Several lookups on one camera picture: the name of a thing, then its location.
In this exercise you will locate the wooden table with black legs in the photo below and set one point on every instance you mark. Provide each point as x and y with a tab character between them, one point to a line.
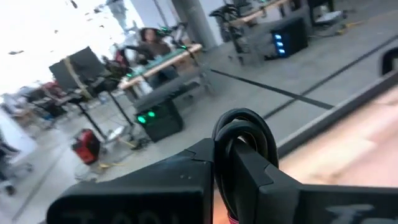
258	12

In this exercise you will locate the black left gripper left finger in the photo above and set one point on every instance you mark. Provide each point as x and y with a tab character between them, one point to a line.
140	196

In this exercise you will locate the flat white board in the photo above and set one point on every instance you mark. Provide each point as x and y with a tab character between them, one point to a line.
329	17

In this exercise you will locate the black computer with blue lights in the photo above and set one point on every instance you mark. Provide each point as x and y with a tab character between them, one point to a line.
289	37

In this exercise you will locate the black monitor on stand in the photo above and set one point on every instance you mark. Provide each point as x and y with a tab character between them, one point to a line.
81	67

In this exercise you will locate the grey round column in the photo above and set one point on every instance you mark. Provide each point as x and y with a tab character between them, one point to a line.
196	21

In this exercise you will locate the black computer with green lights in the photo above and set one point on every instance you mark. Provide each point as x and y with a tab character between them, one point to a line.
158	123

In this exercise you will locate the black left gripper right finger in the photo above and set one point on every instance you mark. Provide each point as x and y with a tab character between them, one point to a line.
311	205

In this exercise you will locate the seated person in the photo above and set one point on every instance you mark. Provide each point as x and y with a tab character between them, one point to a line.
152	46

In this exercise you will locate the wooden station table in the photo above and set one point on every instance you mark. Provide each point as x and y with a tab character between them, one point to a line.
161	63

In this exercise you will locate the red case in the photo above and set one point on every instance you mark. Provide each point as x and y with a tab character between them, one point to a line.
87	146

